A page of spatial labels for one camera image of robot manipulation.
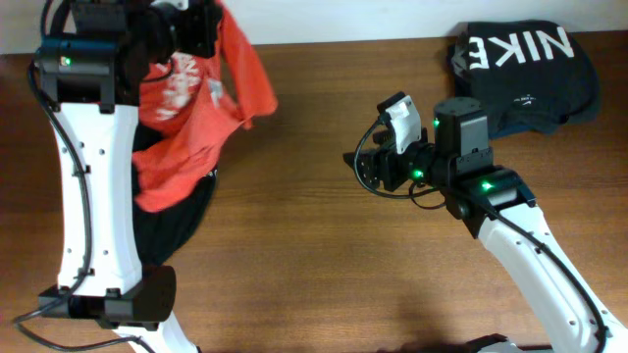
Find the folded black Nike shirt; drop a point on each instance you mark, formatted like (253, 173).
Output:
(528, 76)

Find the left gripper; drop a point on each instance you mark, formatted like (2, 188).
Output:
(203, 18)

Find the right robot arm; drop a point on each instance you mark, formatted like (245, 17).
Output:
(496, 205)

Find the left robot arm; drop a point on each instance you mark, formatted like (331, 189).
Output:
(86, 75)

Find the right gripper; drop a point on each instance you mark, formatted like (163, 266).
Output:
(385, 156)

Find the red soccer t-shirt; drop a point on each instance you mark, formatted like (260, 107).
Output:
(196, 104)

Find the black athletic shirt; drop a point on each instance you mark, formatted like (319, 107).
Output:
(158, 236)

